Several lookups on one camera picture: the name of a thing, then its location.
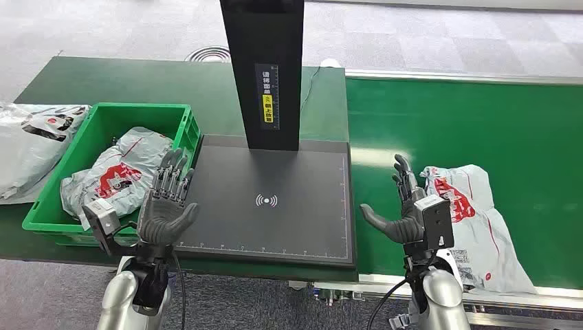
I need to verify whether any green plastic crate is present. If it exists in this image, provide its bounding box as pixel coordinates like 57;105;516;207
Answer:
21;102;203;248

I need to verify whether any black and yellow label sticker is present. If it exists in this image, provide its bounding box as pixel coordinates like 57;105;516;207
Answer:
254;63;280;131

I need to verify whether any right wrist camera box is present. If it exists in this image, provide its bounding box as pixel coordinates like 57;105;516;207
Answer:
414;195;455;252

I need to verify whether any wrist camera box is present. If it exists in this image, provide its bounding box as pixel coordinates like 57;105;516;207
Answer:
414;195;455;252
82;198;121;256

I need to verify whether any grey package with red print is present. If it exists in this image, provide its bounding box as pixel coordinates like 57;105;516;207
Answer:
419;164;538;295
60;126;175;231

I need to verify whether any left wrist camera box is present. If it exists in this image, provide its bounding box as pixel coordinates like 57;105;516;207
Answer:
82;198;121;256

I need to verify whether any round metal floor vent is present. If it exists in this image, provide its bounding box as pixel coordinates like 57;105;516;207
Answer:
184;45;232;63

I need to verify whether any white package with black print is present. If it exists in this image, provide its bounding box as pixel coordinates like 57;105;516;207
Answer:
0;102;91;205

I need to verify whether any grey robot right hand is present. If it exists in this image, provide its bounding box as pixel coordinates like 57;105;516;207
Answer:
360;153;427;245

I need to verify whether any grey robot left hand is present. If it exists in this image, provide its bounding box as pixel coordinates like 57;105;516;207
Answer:
136;148;200;248

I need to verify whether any black inbound scanner machine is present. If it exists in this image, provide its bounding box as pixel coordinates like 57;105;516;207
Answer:
173;0;357;270

